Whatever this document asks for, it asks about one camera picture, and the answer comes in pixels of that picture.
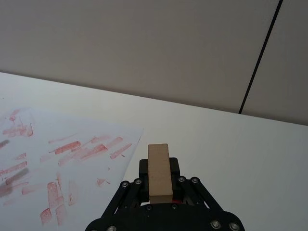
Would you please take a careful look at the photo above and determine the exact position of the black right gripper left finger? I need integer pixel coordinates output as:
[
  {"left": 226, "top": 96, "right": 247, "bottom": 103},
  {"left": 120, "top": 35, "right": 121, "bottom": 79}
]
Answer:
[{"left": 85, "top": 158, "right": 150, "bottom": 231}]

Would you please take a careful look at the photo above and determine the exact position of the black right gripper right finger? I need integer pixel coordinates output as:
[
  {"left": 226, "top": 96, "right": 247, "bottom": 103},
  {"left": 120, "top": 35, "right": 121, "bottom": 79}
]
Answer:
[{"left": 169, "top": 157, "right": 246, "bottom": 231}]

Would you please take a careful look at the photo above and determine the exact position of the tan wooden rectangular block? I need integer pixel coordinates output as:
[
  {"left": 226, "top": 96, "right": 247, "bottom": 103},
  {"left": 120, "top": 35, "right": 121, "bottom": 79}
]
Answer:
[{"left": 147, "top": 143, "right": 174, "bottom": 205}]

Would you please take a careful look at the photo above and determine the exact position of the white paper with red marks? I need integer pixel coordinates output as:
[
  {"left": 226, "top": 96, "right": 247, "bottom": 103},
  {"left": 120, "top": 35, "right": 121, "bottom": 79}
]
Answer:
[{"left": 0, "top": 105, "right": 145, "bottom": 231}]

